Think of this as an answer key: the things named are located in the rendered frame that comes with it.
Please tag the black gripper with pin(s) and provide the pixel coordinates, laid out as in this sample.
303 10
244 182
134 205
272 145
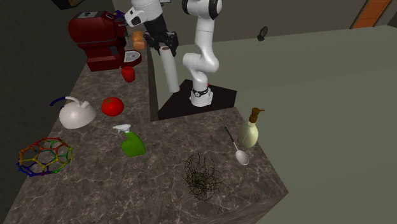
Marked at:
158 29

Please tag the white paper towel roll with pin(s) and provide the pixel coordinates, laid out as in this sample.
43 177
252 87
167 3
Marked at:
171 71

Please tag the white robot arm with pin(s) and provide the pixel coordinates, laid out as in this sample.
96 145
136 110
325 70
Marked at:
204 37

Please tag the orange bread loaf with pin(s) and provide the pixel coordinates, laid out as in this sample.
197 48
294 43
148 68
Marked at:
139 41

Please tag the red cup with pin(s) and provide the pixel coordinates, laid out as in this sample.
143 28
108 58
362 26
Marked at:
128 74

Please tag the red coffee machine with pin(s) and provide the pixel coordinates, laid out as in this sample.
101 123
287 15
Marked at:
93 34

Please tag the black robot stand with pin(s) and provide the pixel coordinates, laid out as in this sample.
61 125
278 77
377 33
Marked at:
176 107

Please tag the red tomato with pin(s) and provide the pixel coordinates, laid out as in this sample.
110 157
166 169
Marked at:
112 106

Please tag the small dark object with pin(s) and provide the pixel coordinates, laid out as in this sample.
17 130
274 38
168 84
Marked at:
263 33

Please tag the green spray bottle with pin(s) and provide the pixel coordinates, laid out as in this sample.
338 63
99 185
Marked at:
133 145

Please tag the pale soap dispenser brown pump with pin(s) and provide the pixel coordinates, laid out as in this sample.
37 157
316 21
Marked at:
249 135

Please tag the orange door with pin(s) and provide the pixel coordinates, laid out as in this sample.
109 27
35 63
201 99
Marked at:
370 12

